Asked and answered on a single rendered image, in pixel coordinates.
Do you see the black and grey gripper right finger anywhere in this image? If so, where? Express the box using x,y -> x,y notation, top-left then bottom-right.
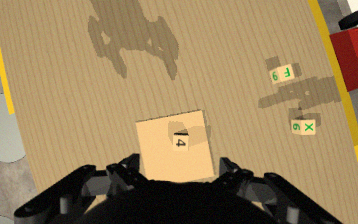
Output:
203,157 -> 343,224

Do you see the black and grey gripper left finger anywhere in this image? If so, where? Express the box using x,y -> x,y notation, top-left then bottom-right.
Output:
14,153 -> 159,224

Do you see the tan square mat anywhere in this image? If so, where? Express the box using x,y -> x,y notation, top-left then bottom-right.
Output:
136,111 -> 214,182

